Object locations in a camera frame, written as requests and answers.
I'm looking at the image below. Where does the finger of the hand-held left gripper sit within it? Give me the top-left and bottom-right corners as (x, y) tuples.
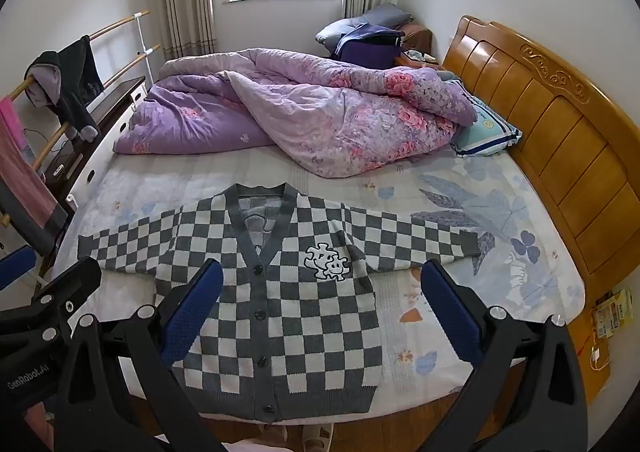
(0, 246), (38, 290)
(27, 256), (103, 333)

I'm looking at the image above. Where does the dark grey cloth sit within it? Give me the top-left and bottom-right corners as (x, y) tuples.
(0, 180), (69, 255)

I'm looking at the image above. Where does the white bed footboard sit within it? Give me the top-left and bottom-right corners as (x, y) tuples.
(67, 89), (147, 213)

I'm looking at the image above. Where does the wooden headboard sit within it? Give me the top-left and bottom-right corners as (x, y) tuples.
(442, 14), (640, 298)

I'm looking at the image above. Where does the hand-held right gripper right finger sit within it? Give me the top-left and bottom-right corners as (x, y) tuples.
(420, 259), (588, 452)

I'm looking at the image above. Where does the pile of pillows and clothes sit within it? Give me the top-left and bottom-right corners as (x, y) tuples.
(315, 3), (413, 49)

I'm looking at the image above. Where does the white cable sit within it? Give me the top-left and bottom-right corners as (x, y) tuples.
(589, 344), (610, 372)

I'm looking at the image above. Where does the white slipper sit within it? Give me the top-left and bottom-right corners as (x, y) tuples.
(285, 424), (335, 452)

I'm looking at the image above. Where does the brown pillow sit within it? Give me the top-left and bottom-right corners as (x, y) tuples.
(400, 23), (433, 55)

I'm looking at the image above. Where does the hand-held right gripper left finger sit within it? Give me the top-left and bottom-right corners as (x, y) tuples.
(52, 259), (224, 452)

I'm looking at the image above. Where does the light blue striped pillow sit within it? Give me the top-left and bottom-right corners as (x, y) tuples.
(450, 74), (523, 159)

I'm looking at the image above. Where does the pink towel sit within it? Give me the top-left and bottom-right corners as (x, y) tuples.
(0, 97), (57, 228)

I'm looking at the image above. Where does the dark wooden desk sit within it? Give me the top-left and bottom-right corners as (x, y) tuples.
(42, 76), (147, 213)

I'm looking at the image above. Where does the grey white checkered cardigan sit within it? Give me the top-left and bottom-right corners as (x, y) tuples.
(77, 183), (493, 422)

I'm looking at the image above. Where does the purple floral quilt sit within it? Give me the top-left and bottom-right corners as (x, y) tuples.
(112, 48), (478, 179)

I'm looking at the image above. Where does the wooden nightstand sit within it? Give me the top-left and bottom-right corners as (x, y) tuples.
(395, 51), (443, 71)
(565, 314), (615, 405)

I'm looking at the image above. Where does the dark hanging garment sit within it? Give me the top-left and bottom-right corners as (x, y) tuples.
(24, 34), (106, 143)

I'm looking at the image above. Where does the wooden rail clothes rack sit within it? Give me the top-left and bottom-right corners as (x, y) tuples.
(0, 9), (162, 283)

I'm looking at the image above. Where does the leaf print bed sheet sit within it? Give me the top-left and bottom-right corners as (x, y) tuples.
(52, 132), (586, 420)

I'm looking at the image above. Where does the yellow packet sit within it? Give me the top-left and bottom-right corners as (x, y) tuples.
(591, 287), (635, 339)

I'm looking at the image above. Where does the dark purple cloth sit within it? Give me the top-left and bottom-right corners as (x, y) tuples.
(334, 24), (405, 64)

